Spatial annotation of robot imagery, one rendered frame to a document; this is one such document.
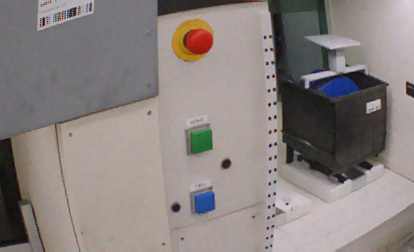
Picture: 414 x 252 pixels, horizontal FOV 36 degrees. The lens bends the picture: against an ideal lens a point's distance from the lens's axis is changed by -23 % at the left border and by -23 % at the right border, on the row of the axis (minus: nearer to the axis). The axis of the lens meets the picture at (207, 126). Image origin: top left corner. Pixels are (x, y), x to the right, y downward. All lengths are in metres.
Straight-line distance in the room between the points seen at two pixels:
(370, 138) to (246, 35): 0.64
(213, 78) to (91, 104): 0.21
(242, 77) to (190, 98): 0.09
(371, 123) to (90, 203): 0.82
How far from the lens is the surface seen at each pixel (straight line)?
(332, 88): 1.73
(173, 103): 1.14
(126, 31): 1.06
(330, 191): 1.69
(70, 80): 1.04
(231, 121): 1.20
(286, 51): 2.34
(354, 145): 1.69
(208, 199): 1.21
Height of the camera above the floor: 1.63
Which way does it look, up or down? 21 degrees down
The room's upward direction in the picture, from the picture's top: 3 degrees counter-clockwise
